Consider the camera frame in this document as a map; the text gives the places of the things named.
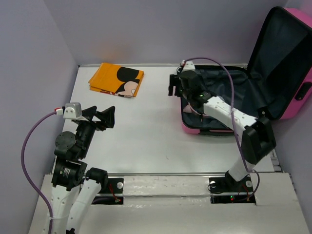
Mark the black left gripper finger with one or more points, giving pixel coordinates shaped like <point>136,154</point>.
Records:
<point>107,117</point>
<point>89,113</point>

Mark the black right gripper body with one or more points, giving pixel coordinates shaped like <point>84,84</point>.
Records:
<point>185,91</point>

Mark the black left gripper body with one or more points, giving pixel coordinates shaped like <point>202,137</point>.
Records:
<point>87,129</point>

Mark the pink blue cat-ear headphones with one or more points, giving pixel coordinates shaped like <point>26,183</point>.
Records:
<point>188,108</point>

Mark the orange cartoon mouse cloth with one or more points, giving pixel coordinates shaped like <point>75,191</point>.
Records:
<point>116,80</point>

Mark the pink suitcase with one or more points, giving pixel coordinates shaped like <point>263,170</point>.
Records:
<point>278,79</point>

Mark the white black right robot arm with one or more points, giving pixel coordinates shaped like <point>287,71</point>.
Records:
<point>254,136</point>

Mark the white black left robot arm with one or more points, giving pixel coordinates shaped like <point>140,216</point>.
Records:
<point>74,186</point>

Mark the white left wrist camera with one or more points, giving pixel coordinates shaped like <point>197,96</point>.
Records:
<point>72,110</point>

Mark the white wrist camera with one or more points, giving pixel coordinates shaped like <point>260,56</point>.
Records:
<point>72,110</point>
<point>187,66</point>

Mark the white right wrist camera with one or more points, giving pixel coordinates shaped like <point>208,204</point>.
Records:
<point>187,66</point>

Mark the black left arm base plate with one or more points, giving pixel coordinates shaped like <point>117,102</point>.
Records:
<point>112,194</point>

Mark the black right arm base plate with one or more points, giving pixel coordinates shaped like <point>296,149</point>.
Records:
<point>232,192</point>

